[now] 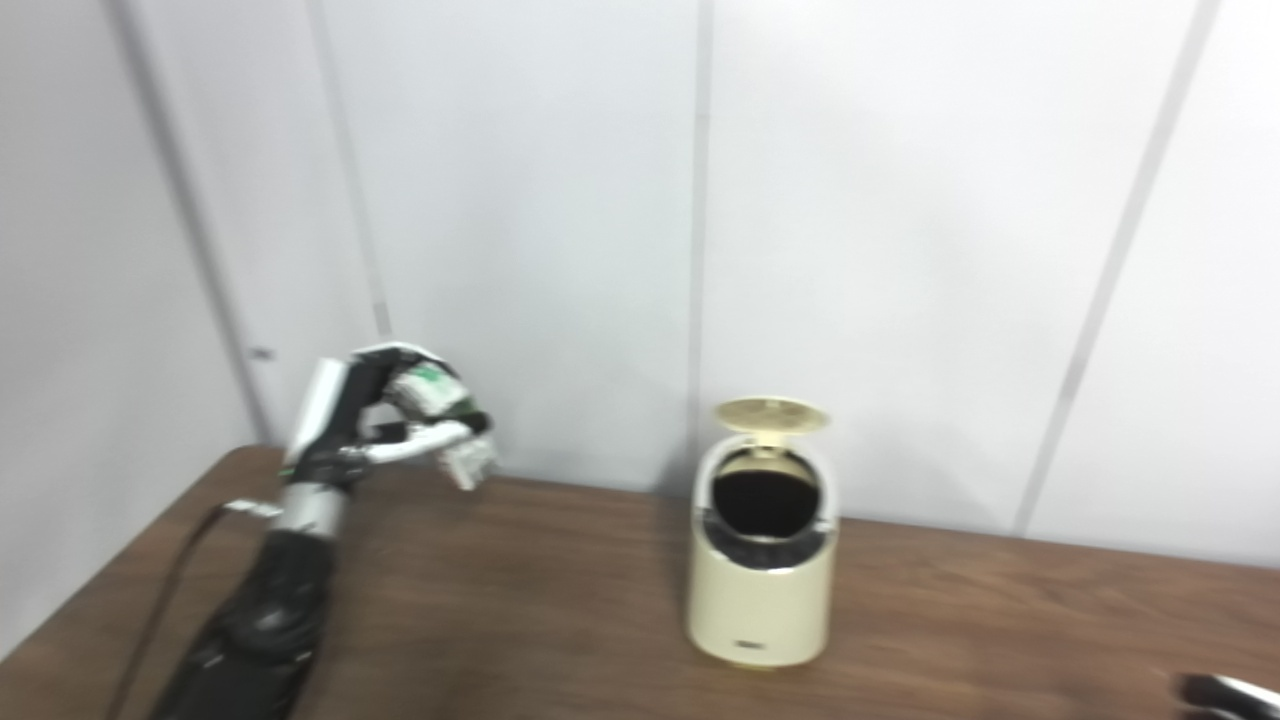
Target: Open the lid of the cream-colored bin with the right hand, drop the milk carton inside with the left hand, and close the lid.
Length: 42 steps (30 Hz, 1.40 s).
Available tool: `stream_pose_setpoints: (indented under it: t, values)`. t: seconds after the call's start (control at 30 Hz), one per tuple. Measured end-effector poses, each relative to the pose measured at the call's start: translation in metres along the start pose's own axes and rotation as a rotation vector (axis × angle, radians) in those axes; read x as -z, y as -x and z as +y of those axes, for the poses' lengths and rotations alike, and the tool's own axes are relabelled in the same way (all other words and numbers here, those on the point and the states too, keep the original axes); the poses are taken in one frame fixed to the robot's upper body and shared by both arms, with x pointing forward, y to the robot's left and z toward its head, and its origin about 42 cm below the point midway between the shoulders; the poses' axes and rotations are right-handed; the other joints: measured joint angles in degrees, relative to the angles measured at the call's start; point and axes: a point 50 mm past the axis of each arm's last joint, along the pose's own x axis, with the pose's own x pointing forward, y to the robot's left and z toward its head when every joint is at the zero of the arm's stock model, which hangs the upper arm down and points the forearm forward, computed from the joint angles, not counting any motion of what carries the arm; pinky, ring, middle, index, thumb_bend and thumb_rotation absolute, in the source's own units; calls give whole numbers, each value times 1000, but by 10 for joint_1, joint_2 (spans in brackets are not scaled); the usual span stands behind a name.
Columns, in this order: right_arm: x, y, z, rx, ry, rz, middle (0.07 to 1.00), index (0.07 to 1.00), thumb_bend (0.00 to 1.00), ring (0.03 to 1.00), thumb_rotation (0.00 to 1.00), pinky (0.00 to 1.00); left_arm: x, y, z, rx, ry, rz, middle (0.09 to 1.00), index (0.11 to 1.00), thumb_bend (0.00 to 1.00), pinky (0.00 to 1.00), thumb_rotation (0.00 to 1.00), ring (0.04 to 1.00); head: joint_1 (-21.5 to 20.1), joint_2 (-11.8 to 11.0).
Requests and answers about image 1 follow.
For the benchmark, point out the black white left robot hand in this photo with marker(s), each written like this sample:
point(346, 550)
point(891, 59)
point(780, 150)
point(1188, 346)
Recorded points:
point(330, 420)

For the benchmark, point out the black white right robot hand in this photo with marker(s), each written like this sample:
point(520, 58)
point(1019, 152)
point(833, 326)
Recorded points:
point(1235, 695)

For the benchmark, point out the green white milk carton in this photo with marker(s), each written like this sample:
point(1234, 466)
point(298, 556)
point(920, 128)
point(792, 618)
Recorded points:
point(430, 392)

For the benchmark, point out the cream round bin lid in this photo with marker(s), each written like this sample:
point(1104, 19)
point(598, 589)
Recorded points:
point(772, 415)

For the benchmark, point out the cream-colored cylindrical bin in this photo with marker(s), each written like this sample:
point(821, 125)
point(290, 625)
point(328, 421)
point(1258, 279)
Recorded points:
point(760, 600)

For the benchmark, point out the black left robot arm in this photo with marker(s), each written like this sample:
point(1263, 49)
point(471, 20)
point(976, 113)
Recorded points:
point(270, 610)

